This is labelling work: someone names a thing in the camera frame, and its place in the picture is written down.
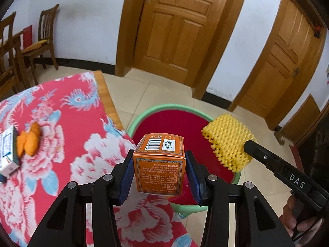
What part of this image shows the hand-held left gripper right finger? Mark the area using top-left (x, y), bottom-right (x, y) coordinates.
top-left (185, 150), bottom-right (296, 247)

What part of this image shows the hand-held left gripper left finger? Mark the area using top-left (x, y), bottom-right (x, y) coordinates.
top-left (27, 150), bottom-right (135, 247)

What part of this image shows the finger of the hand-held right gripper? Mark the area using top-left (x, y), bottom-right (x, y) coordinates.
top-left (243, 139), bottom-right (286, 177)

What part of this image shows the orange cardboard box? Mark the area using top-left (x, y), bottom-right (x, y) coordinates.
top-left (132, 133), bottom-right (186, 196)

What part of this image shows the large yellow foam net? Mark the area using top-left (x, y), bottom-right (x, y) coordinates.
top-left (201, 113), bottom-right (258, 173)

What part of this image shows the green basin with red inside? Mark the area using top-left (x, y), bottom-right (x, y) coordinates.
top-left (127, 104), bottom-right (242, 216)

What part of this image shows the person's right hand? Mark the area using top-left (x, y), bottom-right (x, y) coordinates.
top-left (279, 195), bottom-right (324, 241)

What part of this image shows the small wooden door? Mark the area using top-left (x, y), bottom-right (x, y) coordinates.
top-left (280, 94), bottom-right (323, 145)

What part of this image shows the red floral tablecloth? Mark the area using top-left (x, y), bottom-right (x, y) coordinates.
top-left (0, 72), bottom-right (203, 247)

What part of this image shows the wooden panel door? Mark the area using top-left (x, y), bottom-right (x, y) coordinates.
top-left (133, 0), bottom-right (227, 86)
top-left (239, 0), bottom-right (322, 118)

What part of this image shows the orange plush toy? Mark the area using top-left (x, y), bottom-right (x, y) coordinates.
top-left (16, 122), bottom-right (42, 157)

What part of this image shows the white cardboard box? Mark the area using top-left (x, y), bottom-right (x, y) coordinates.
top-left (0, 126), bottom-right (21, 178)

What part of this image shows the yellow seat cushion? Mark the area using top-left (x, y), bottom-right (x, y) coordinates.
top-left (24, 39), bottom-right (49, 52)

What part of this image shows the wooden chair with cushion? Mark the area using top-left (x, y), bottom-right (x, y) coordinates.
top-left (21, 4), bottom-right (60, 71)

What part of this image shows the red box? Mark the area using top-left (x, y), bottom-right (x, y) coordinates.
top-left (23, 25), bottom-right (33, 49)

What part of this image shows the large wooden chair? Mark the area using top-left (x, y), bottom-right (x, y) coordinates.
top-left (0, 12), bottom-right (25, 93)

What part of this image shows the wooden door frame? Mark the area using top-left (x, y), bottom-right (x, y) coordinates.
top-left (227, 0), bottom-right (329, 132)
top-left (115, 0), bottom-right (251, 100)

